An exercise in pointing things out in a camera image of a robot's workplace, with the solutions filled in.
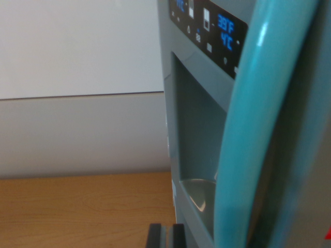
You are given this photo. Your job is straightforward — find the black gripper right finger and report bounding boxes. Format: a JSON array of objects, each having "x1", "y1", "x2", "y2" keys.
[{"x1": 171, "y1": 223, "x2": 186, "y2": 248}]

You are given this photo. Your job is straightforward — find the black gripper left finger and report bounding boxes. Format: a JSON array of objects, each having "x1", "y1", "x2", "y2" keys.
[{"x1": 146, "y1": 223, "x2": 162, "y2": 248}]

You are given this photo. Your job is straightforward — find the teal handle beside display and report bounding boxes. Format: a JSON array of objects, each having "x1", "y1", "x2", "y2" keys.
[{"x1": 213, "y1": 0, "x2": 319, "y2": 248}]

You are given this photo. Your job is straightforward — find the black temperature display panel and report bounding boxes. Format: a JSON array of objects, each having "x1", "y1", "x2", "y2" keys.
[{"x1": 169, "y1": 0, "x2": 249, "y2": 80}]

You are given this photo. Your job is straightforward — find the grey fridge door with display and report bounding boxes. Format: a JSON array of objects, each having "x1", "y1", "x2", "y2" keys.
[{"x1": 156, "y1": 0, "x2": 331, "y2": 248}]

